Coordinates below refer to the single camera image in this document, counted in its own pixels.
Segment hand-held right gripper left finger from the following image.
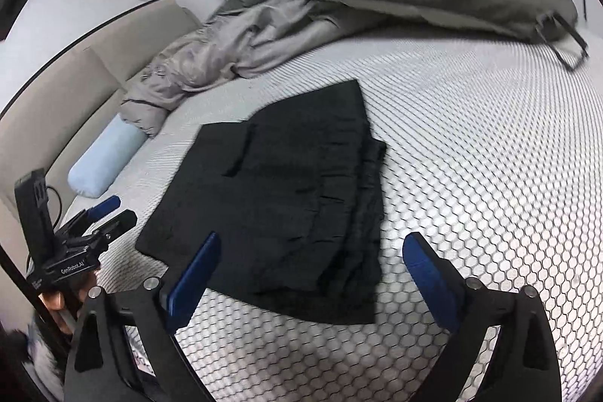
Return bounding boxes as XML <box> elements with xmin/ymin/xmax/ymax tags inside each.
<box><xmin>63</xmin><ymin>231</ymin><xmax>222</xmax><ymax>402</ymax></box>

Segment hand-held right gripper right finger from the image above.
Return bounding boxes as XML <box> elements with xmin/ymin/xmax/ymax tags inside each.
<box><xmin>402</xmin><ymin>231</ymin><xmax>563</xmax><ymax>402</ymax></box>

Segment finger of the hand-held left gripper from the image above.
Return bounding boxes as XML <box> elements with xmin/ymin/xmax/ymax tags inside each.
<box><xmin>87</xmin><ymin>196</ymin><xmax>121</xmax><ymax>220</ymax></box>
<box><xmin>94</xmin><ymin>210</ymin><xmax>138</xmax><ymax>243</ymax></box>

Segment black pants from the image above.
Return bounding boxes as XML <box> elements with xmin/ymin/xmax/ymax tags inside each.
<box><xmin>135</xmin><ymin>79</ymin><xmax>388</xmax><ymax>325</ymax></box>

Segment person's left hand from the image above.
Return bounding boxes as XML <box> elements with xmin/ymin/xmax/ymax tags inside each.
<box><xmin>40</xmin><ymin>270</ymin><xmax>95</xmax><ymax>333</ymax></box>

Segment light blue bolster pillow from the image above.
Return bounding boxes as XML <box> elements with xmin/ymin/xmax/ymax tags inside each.
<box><xmin>67</xmin><ymin>118</ymin><xmax>148</xmax><ymax>198</ymax></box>

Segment beige padded headboard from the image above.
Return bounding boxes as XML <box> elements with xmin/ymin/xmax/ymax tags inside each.
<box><xmin>0</xmin><ymin>0</ymin><xmax>203</xmax><ymax>252</ymax></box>

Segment white mesh mattress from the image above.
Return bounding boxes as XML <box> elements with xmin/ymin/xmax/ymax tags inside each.
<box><xmin>47</xmin><ymin>28</ymin><xmax>603</xmax><ymax>402</ymax></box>

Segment light grey quilt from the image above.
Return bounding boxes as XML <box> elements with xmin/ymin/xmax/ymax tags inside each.
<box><xmin>120</xmin><ymin>0</ymin><xmax>392</xmax><ymax>139</ymax></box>

